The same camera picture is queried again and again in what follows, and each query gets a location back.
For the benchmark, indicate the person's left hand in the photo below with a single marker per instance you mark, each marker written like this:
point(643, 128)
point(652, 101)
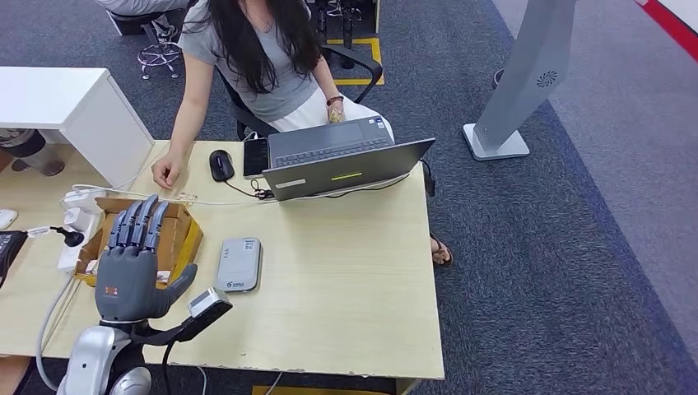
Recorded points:
point(334, 108)

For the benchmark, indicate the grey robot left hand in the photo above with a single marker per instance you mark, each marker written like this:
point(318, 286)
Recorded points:
point(128, 283)

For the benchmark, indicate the person's right hand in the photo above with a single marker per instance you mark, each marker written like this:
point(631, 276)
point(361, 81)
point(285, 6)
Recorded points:
point(168, 171)

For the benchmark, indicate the person's right forearm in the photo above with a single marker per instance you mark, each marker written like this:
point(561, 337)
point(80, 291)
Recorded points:
point(184, 128)

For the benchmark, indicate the person's left forearm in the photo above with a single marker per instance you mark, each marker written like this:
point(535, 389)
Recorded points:
point(326, 83)

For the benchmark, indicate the person in background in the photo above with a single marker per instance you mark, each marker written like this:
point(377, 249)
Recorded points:
point(142, 5)

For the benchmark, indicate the person's foot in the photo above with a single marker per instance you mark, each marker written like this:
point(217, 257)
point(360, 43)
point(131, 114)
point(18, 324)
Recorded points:
point(442, 252)

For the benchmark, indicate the black computer mouse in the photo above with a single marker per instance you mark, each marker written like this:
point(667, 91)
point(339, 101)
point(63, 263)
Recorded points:
point(221, 165)

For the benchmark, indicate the black office chair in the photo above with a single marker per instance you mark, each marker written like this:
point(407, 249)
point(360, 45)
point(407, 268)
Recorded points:
point(360, 60)

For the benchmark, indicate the white power strip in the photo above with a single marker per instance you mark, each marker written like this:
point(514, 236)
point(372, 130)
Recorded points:
point(71, 256)

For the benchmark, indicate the grey laptop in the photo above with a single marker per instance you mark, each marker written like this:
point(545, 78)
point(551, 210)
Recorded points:
point(338, 174)

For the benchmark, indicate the brown cardboard box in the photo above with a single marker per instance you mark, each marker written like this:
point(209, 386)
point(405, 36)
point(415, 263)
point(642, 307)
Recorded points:
point(182, 240)

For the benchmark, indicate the black plug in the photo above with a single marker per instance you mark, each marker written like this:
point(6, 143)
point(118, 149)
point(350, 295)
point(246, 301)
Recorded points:
point(72, 238)

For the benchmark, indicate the black equipment stand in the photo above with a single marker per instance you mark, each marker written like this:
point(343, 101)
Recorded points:
point(347, 30)

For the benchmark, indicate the white power adapter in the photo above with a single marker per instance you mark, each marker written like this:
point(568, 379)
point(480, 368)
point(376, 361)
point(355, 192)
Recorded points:
point(77, 219)

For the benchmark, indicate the black smartphone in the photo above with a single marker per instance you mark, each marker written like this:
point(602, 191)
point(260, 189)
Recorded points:
point(255, 157)

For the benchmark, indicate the chrome stool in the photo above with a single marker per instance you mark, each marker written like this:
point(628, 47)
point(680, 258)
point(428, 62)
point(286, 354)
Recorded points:
point(159, 54)

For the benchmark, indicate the black desk telephone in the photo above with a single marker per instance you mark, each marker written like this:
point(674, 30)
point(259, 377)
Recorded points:
point(8, 251)

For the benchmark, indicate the white cabinet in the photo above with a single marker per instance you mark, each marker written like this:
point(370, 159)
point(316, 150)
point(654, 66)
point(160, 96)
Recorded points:
point(54, 98)

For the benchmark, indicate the white computer mouse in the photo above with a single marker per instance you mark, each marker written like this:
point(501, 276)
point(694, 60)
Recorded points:
point(6, 218)

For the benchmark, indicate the grey kiosk stand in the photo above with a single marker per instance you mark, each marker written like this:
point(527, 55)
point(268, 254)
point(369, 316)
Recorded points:
point(523, 73)

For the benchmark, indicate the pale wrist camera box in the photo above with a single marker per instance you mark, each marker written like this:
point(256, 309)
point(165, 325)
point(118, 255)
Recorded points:
point(203, 302)

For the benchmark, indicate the black camera bracket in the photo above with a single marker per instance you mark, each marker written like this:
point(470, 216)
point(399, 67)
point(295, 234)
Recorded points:
point(202, 324)

